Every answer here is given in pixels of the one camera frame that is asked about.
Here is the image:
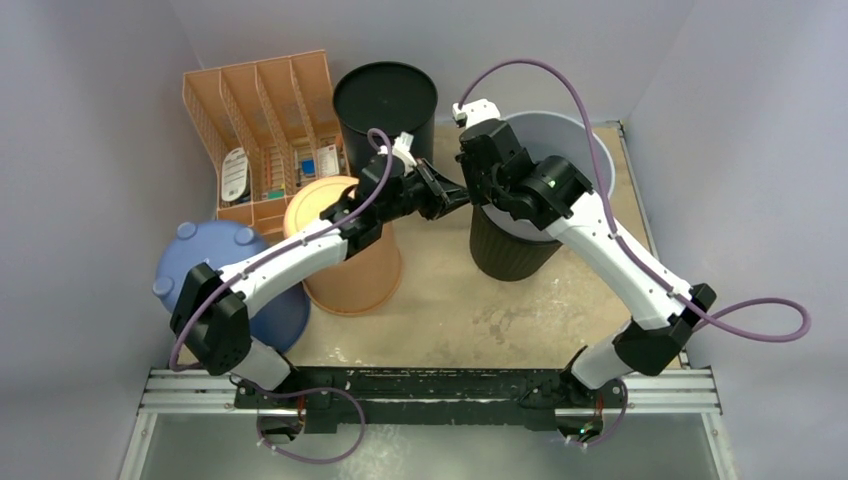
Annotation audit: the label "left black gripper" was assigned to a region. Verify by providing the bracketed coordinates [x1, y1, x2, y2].
[379, 160, 470, 225]

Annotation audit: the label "grey plastic bucket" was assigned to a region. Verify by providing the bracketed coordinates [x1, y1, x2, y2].
[482, 111, 616, 247]

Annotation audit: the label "black ribbed bin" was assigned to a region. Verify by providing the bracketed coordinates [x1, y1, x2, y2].
[469, 206, 562, 282]

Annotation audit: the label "dark navy cylindrical bin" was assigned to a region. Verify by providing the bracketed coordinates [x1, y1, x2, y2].
[332, 61, 438, 177]

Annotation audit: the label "orange plastic bucket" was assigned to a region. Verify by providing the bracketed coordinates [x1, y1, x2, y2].
[284, 176, 402, 316]

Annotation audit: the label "large blue plastic bucket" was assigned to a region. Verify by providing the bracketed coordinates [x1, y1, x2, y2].
[152, 220, 311, 353]

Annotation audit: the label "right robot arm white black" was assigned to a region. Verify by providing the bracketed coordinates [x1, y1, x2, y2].
[457, 112, 716, 407]

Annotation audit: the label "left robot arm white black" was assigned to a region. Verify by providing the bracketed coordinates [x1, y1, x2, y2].
[169, 154, 470, 409]

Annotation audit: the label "small boxes in organizer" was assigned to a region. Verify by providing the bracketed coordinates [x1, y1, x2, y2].
[260, 139, 349, 200]

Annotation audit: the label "orange plastic file organizer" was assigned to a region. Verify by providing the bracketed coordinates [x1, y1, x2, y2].
[182, 50, 344, 243]

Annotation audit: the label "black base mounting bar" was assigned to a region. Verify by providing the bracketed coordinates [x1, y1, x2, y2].
[234, 366, 625, 435]

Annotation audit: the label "white oval package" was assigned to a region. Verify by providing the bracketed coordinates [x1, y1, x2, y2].
[219, 147, 250, 203]

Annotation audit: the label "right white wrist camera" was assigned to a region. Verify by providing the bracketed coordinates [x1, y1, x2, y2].
[451, 99, 501, 128]

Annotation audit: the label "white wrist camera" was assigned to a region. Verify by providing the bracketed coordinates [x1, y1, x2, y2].
[451, 99, 501, 128]
[377, 132, 418, 174]

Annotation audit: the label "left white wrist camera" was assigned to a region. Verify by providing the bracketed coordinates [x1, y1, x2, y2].
[377, 132, 418, 174]

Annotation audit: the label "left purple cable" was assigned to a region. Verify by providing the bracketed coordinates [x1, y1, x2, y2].
[168, 127, 395, 464]

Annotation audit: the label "aluminium frame rail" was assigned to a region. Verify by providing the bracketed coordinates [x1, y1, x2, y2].
[138, 369, 722, 414]

